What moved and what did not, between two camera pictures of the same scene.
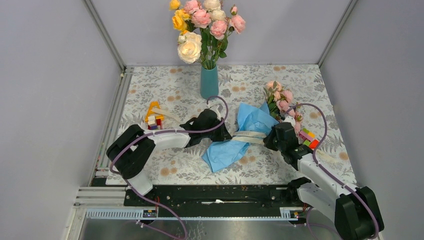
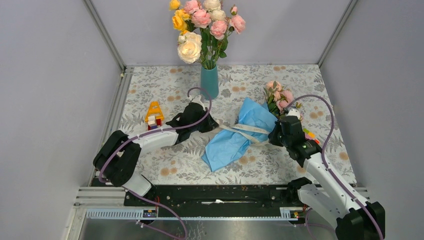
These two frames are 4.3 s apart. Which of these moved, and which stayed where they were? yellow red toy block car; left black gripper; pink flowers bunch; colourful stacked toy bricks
Moved: left black gripper
Stayed: pink flowers bunch; colourful stacked toy bricks; yellow red toy block car
